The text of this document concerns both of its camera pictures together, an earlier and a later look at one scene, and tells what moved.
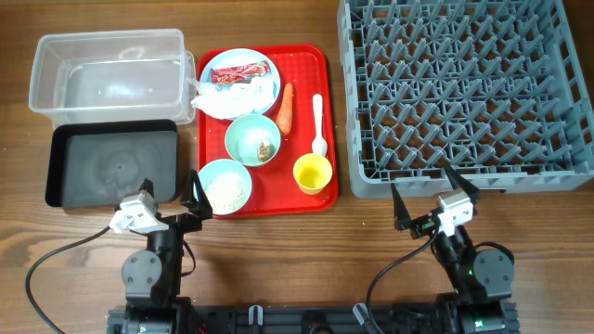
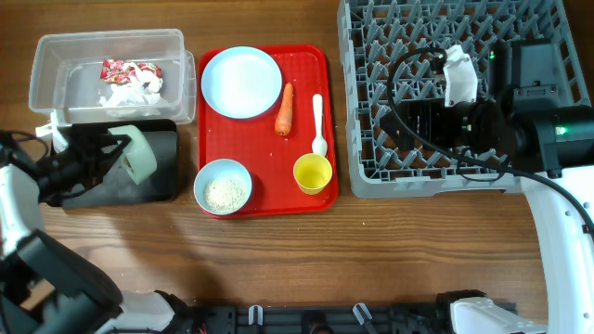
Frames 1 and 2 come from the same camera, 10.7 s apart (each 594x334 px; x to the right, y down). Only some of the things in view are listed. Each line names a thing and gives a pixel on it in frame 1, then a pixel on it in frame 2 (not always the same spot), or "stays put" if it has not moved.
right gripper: [428, 223] to [406, 122]
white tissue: [235, 99] to [142, 88]
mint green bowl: [244, 135] to [137, 157]
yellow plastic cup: [312, 173] stays put
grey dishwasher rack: [501, 92] stays put
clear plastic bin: [108, 75] stays put
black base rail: [176, 318] stays put
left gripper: [190, 223] to [94, 154]
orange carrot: [284, 120] stays put
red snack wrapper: [241, 73] to [119, 70]
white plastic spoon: [318, 145] stays put
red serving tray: [288, 147] stays put
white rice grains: [225, 193] stays put
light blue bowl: [226, 185] stays put
